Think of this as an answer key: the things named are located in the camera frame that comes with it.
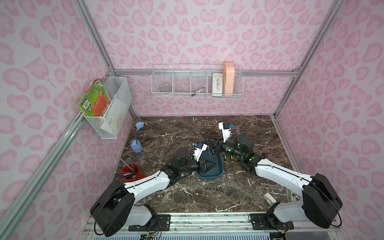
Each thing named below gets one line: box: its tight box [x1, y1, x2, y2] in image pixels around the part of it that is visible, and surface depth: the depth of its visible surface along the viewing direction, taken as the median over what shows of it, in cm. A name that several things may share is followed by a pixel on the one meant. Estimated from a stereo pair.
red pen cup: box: [121, 163, 146, 183], surface depth 83 cm
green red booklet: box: [78, 79, 111, 117], surface depth 73 cm
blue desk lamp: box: [130, 121, 145, 154], surface depth 95 cm
